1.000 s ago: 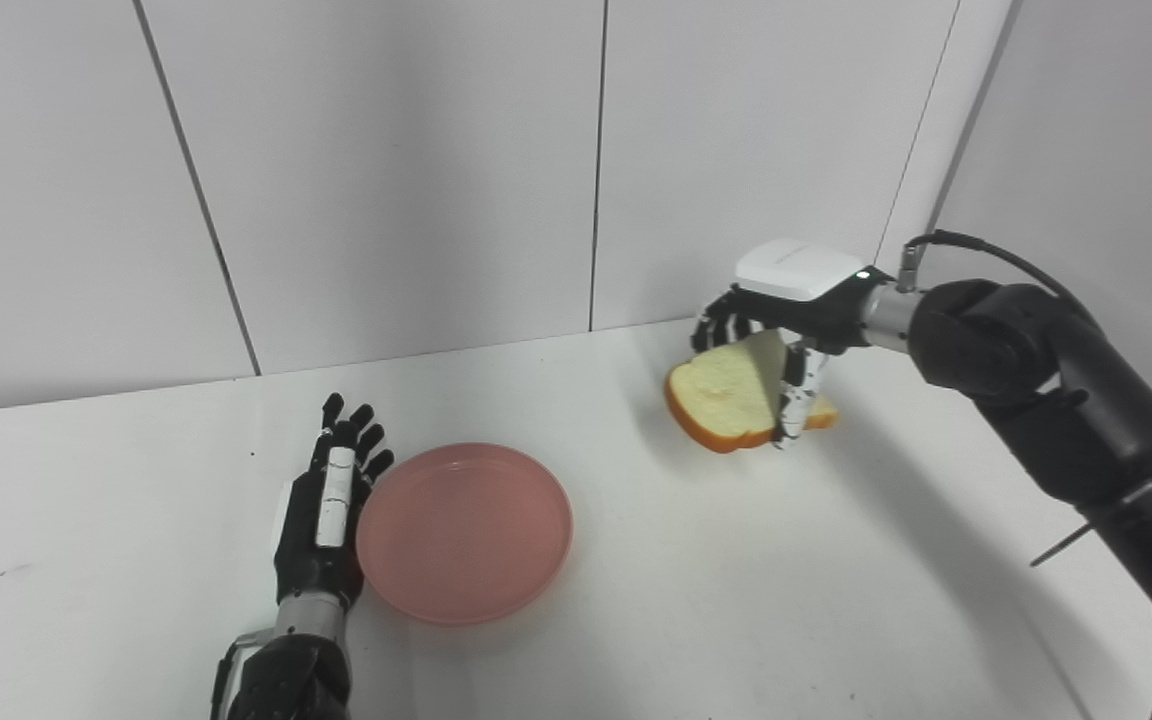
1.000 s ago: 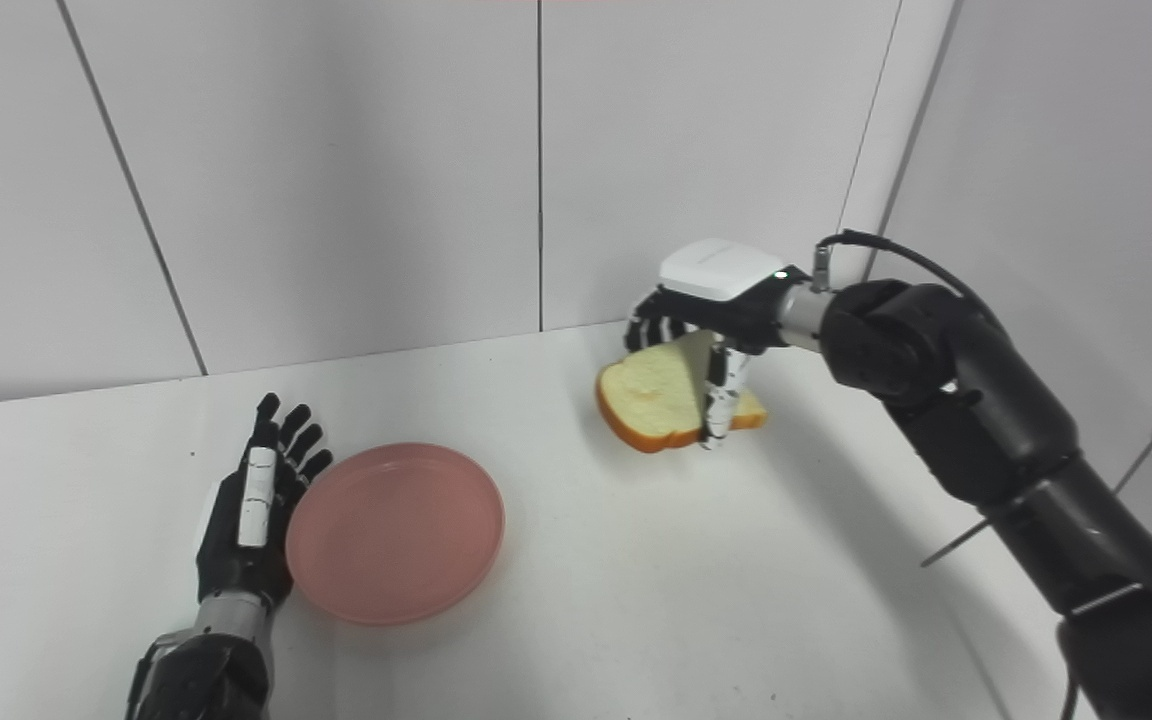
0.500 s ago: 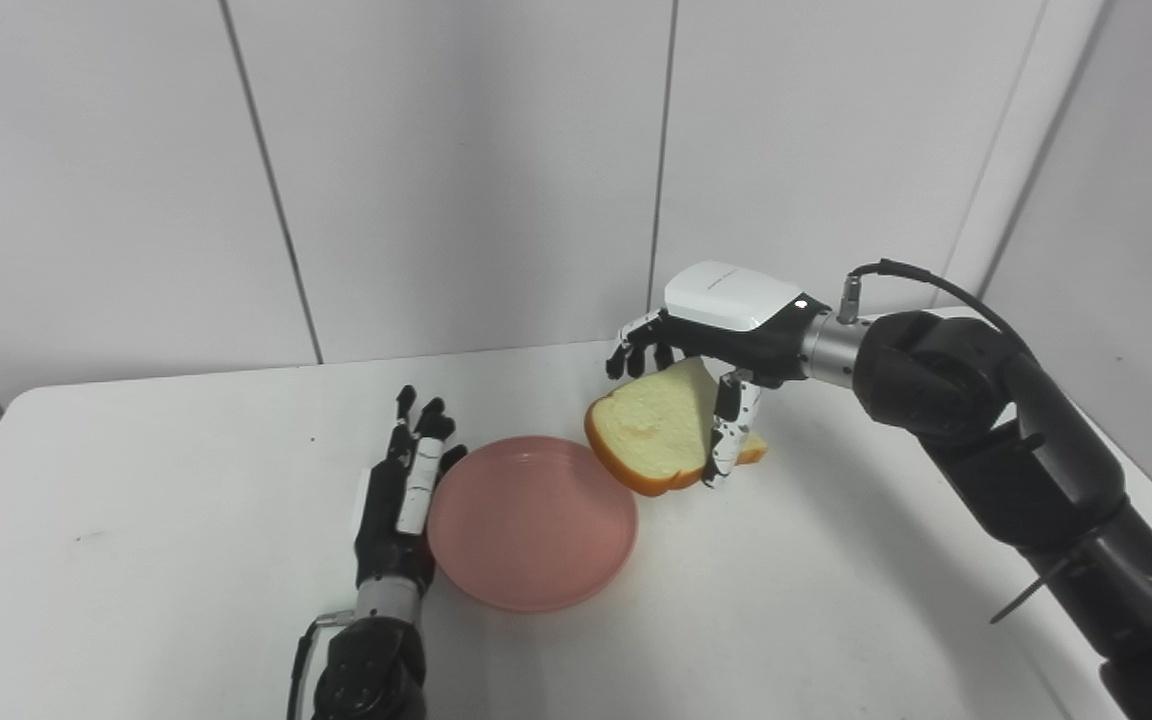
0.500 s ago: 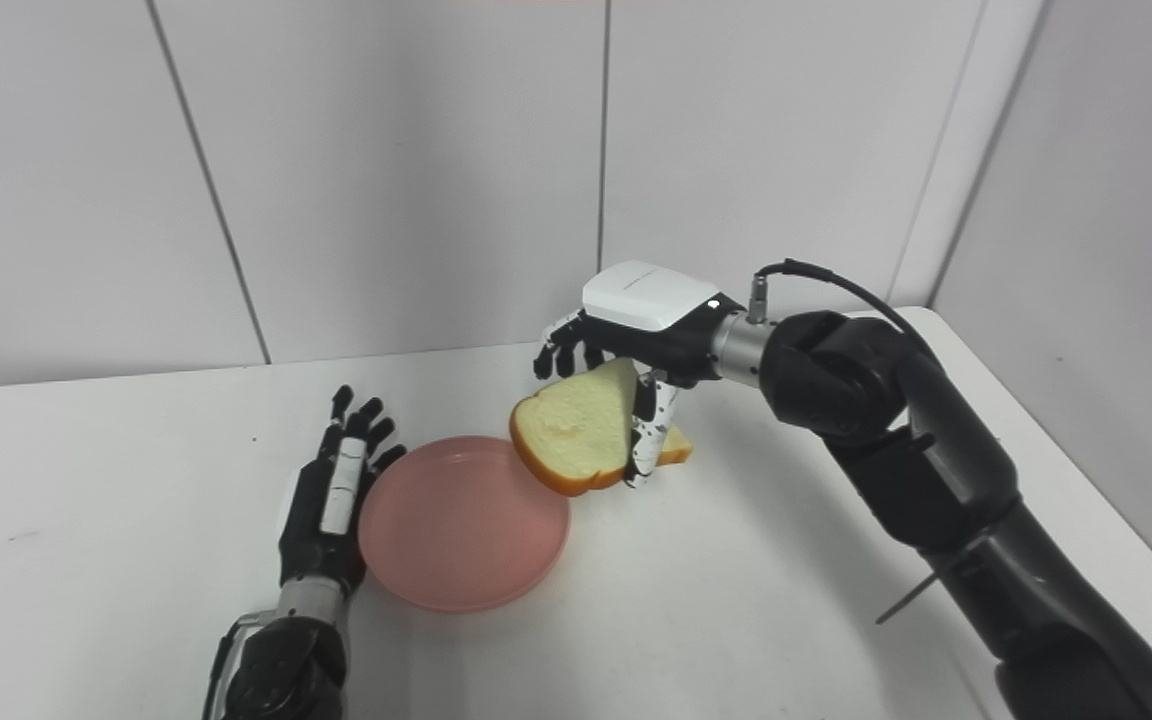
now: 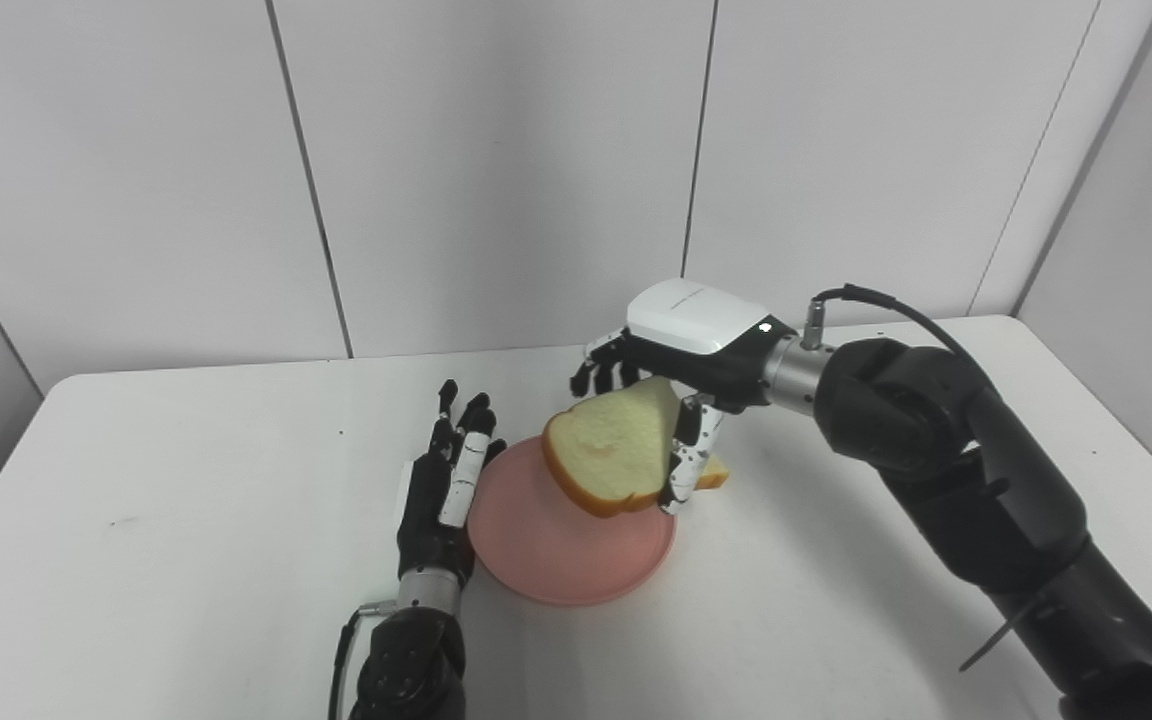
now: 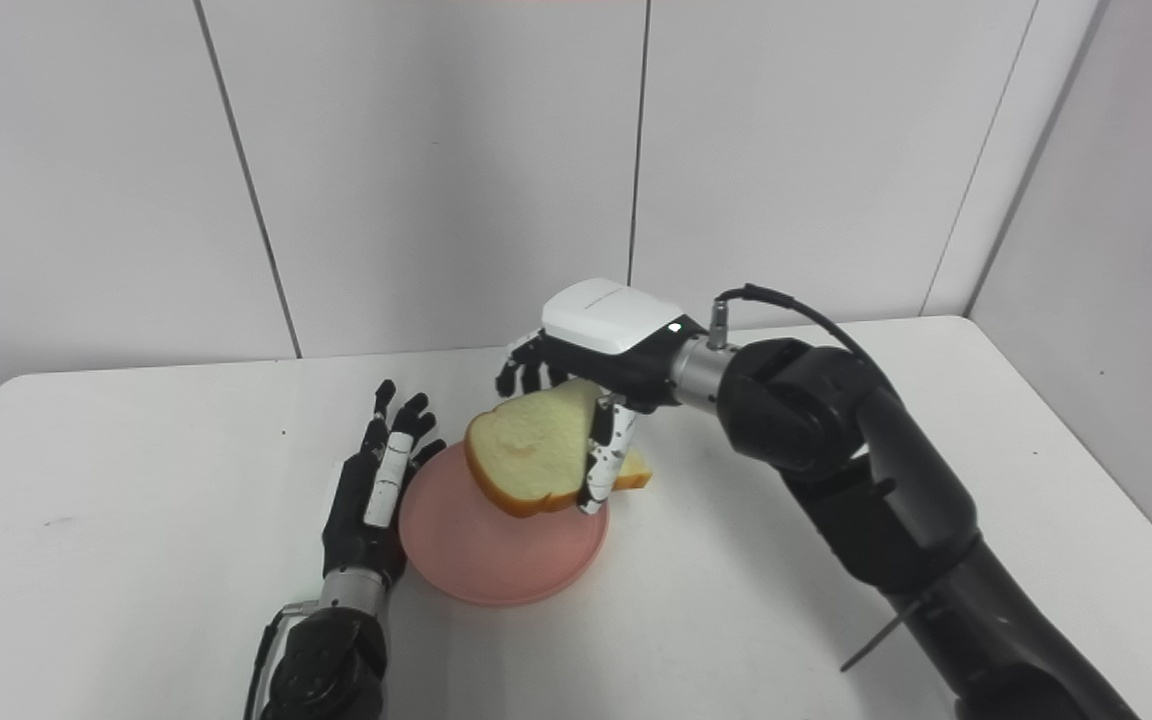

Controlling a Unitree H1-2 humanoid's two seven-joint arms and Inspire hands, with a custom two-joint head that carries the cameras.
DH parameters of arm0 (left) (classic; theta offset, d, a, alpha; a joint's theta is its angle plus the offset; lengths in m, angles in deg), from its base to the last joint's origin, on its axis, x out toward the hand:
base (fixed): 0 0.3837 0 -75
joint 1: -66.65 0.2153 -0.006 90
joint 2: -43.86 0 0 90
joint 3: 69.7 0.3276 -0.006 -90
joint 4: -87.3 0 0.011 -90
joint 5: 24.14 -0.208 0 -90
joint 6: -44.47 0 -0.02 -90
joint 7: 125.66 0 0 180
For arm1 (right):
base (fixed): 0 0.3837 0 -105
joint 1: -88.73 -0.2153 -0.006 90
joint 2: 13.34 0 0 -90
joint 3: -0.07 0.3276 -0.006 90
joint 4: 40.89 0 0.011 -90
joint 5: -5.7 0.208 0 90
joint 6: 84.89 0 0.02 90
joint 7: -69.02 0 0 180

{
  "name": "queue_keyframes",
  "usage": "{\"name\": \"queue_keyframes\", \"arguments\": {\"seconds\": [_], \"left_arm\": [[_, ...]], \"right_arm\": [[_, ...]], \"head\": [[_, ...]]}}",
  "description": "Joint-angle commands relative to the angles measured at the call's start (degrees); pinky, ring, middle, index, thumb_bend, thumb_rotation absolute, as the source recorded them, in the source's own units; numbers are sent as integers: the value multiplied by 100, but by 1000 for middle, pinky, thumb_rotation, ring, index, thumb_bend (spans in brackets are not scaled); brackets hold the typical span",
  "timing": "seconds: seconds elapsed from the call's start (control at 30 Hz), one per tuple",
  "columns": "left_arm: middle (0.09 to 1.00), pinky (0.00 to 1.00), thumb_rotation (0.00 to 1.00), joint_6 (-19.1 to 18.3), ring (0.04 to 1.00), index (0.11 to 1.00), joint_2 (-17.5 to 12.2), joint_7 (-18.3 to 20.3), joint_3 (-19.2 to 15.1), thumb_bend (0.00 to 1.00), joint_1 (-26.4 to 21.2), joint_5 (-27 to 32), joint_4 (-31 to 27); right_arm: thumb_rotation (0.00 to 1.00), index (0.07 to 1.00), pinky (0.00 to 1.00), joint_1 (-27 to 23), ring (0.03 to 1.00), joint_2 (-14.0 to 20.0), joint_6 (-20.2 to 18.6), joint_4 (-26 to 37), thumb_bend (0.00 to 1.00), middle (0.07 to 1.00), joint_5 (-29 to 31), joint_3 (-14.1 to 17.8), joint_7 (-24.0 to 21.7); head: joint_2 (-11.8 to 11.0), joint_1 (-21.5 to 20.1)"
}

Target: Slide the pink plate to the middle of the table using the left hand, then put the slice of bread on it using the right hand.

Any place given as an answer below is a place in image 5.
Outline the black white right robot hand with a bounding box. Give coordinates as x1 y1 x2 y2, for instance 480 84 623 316
570 279 799 516

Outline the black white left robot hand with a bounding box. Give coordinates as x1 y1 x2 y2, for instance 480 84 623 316
396 380 507 586

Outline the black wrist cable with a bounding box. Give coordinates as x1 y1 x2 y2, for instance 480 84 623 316
329 600 399 720
802 285 982 386

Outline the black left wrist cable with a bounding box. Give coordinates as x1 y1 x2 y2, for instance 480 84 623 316
329 600 399 720

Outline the pink round plate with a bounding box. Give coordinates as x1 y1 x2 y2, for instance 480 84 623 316
467 435 677 607

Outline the slice of bread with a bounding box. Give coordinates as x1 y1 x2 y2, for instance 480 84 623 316
542 376 730 519

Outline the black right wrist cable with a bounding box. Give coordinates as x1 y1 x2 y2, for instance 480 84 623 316
802 285 982 386

